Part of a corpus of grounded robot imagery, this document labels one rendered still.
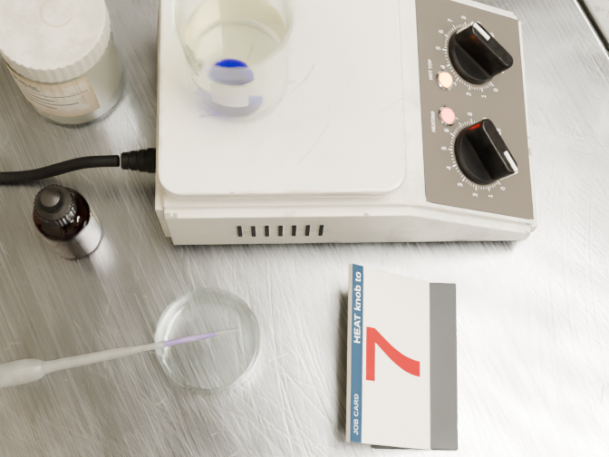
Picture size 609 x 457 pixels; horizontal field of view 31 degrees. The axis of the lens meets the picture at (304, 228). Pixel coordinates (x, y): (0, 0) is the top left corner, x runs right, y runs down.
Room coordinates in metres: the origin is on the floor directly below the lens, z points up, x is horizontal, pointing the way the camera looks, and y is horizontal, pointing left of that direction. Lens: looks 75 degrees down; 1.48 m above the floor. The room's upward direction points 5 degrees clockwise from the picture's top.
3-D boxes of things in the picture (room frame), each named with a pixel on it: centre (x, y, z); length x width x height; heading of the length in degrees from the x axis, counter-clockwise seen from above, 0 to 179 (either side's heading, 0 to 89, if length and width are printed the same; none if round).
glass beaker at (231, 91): (0.21, 0.04, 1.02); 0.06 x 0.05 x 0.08; 27
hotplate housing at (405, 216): (0.22, -0.01, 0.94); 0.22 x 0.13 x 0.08; 96
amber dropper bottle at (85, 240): (0.15, 0.13, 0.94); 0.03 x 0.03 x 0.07
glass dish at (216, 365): (0.09, 0.04, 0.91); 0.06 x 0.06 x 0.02
